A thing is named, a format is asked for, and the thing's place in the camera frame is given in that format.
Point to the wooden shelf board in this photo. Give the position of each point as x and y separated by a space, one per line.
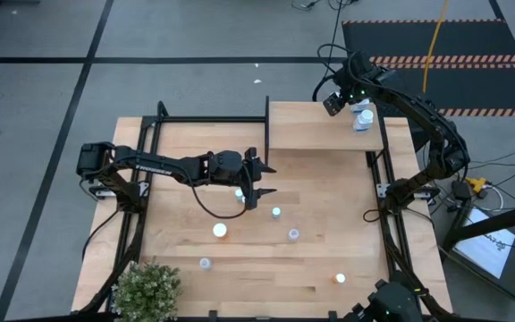
302 127

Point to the black metal table frame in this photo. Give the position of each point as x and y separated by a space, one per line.
204 119

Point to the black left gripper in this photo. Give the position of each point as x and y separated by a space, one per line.
235 167

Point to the small amber pill bottle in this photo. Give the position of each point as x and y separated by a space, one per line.
339 278

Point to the amber pill bottle yellow label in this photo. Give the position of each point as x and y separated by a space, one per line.
219 230

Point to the black hazard striped floor mat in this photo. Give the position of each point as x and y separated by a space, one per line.
441 40

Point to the black metal display stand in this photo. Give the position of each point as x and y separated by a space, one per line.
499 222

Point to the clear pill bottle mixed pills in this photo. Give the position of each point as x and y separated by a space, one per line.
205 263

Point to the clear pill bottle pink pills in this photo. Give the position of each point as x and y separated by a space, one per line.
293 234

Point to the white bottle blue label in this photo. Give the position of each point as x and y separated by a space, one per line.
364 121

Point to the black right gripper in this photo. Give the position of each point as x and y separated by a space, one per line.
356 76

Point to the yellow power plug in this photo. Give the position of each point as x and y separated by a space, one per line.
476 183

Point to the green artificial potted plant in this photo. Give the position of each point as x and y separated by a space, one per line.
146 293

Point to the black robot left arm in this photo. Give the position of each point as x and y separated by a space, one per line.
159 164

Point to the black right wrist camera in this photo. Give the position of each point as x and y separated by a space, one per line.
332 105

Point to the tilted white display screen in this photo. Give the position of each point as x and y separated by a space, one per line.
481 246

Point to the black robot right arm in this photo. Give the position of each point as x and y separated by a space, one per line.
441 134

